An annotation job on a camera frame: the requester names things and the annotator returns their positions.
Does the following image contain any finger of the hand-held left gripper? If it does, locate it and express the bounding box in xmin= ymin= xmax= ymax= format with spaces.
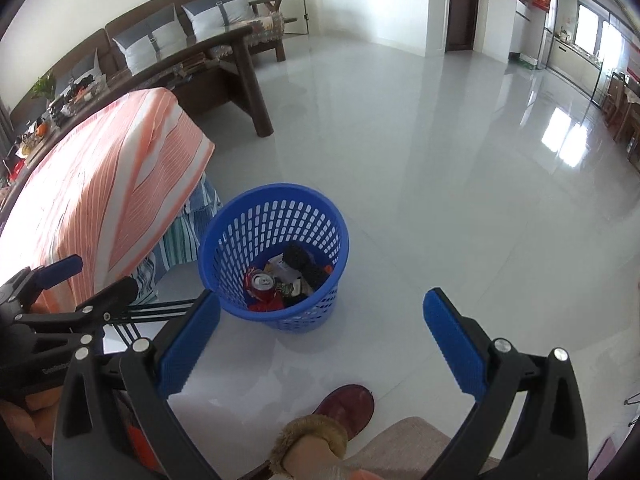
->
xmin=14 ymin=276 xmax=139 ymax=351
xmin=0 ymin=254 xmax=84 ymax=316

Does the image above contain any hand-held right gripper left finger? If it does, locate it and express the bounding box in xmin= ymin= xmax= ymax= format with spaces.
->
xmin=52 ymin=289 xmax=222 ymax=480

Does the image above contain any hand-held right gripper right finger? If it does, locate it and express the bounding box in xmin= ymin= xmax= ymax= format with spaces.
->
xmin=422 ymin=287 xmax=588 ymax=480

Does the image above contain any blue plastic wastebasket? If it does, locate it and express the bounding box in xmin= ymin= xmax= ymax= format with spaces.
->
xmin=197 ymin=183 xmax=351 ymax=335

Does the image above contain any person's left hand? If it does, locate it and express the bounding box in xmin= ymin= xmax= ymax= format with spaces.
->
xmin=0 ymin=391 xmax=59 ymax=444

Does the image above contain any orange white striped tablecloth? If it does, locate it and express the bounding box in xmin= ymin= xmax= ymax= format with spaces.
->
xmin=0 ymin=87 xmax=216 ymax=314

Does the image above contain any orange knit cloth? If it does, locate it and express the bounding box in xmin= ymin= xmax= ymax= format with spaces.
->
xmin=124 ymin=419 xmax=162 ymax=467

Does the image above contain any blue striped undercloth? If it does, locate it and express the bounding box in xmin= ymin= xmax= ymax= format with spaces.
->
xmin=132 ymin=172 xmax=224 ymax=307

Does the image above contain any dark red fur-trimmed slipper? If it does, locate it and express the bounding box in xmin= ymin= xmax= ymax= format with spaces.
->
xmin=269 ymin=384 xmax=376 ymax=477

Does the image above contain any green potted plant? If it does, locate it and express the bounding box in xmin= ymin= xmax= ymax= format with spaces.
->
xmin=31 ymin=73 xmax=57 ymax=99

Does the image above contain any dark wooden coffee table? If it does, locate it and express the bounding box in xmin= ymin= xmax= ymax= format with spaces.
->
xmin=9 ymin=24 xmax=274 ymax=139

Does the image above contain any brown wooden sofa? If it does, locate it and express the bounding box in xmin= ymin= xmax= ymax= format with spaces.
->
xmin=9 ymin=0 xmax=297 ymax=111

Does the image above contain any wooden chair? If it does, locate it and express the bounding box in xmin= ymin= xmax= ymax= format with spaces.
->
xmin=601 ymin=71 xmax=640 ymax=152

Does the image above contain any kitchen counter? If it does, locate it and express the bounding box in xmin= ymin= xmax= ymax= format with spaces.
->
xmin=546 ymin=36 xmax=609 ymax=107

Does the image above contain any floral sofa cover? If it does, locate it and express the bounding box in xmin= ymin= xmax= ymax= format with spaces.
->
xmin=206 ymin=11 xmax=287 ymax=59

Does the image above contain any silver refrigerator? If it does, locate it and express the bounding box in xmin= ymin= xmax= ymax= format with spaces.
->
xmin=536 ymin=9 xmax=557 ymax=69

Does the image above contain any dark door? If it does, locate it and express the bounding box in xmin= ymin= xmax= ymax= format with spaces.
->
xmin=444 ymin=0 xmax=484 ymax=54

